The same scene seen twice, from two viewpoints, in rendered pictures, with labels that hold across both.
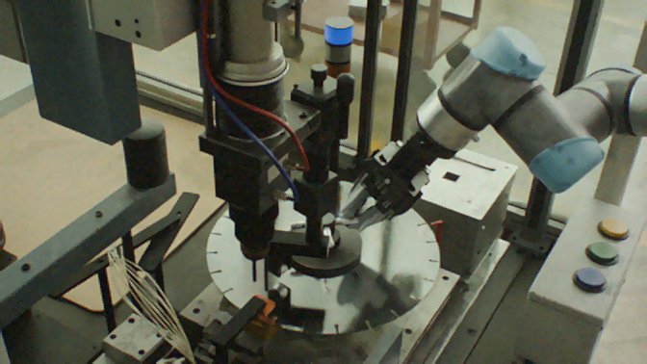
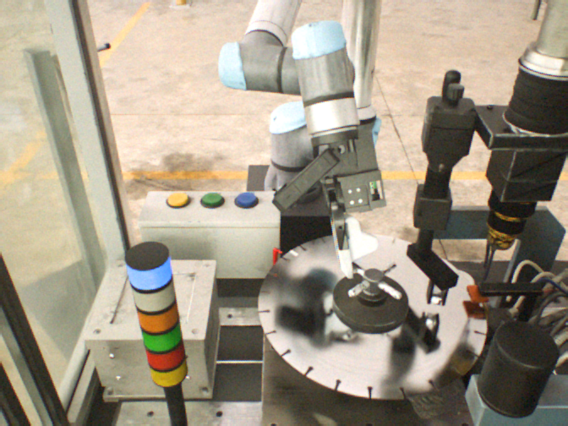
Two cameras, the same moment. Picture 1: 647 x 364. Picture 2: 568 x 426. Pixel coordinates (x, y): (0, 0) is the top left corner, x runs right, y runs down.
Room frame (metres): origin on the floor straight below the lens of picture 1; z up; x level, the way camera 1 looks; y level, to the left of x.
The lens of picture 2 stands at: (1.24, 0.41, 1.51)
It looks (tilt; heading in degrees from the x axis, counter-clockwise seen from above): 36 degrees down; 240
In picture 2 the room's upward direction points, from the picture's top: straight up
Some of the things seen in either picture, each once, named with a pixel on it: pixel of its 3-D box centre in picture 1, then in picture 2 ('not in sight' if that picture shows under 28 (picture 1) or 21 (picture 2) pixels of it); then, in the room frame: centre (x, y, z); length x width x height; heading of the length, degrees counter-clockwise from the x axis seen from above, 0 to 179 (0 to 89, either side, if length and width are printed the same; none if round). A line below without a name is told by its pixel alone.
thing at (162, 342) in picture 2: not in sight; (161, 329); (1.15, -0.02, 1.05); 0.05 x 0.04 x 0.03; 60
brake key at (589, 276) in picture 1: (589, 280); (246, 201); (0.85, -0.40, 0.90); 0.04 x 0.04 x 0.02
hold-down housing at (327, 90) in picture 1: (316, 143); (441, 161); (0.77, 0.01, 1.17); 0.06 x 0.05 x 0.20; 141
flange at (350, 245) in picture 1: (323, 240); (370, 295); (0.84, -0.01, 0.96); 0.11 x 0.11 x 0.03
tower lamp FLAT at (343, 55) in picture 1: (338, 48); (153, 288); (1.15, -0.02, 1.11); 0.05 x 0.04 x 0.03; 60
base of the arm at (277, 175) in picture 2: not in sight; (292, 172); (0.62, -0.59, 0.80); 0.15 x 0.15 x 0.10
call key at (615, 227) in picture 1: (613, 230); (178, 201); (0.97, -0.47, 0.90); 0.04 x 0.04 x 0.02
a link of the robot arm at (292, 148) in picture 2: not in sight; (296, 132); (0.62, -0.59, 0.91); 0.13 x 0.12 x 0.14; 136
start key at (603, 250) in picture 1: (602, 254); (212, 201); (0.91, -0.44, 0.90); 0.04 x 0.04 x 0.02
